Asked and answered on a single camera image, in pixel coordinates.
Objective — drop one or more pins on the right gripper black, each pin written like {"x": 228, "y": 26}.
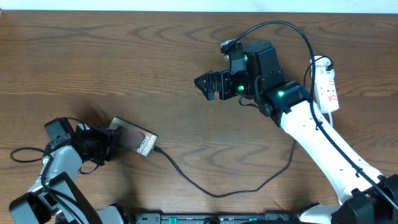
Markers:
{"x": 223, "y": 78}

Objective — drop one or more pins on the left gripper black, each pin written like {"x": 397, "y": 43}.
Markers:
{"x": 106, "y": 137}

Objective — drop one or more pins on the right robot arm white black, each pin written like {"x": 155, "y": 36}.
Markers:
{"x": 254, "y": 73}

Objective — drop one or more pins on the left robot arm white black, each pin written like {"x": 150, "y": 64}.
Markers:
{"x": 55, "y": 193}

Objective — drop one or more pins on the white power strip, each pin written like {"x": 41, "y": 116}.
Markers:
{"x": 325, "y": 89}

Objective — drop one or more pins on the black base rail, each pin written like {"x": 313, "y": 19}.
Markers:
{"x": 157, "y": 218}

